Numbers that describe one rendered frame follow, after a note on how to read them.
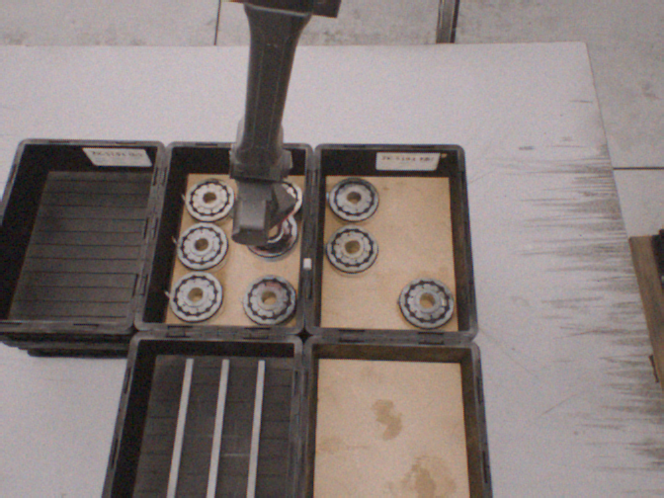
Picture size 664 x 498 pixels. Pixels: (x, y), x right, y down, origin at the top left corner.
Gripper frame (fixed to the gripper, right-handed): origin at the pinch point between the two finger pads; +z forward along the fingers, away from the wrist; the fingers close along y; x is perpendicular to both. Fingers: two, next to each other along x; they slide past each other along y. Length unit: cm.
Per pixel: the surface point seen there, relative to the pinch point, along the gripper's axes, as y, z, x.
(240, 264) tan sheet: -7.2, 11.1, 2.5
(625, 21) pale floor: 192, 101, 15
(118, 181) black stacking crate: -14.7, 11.7, 35.9
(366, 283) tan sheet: 8.7, 11.2, -17.5
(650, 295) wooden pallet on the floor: 89, 81, -64
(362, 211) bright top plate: 18.0, 8.6, -6.4
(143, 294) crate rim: -24.9, 1.2, 5.6
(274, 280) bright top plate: -4.8, 8.2, -5.7
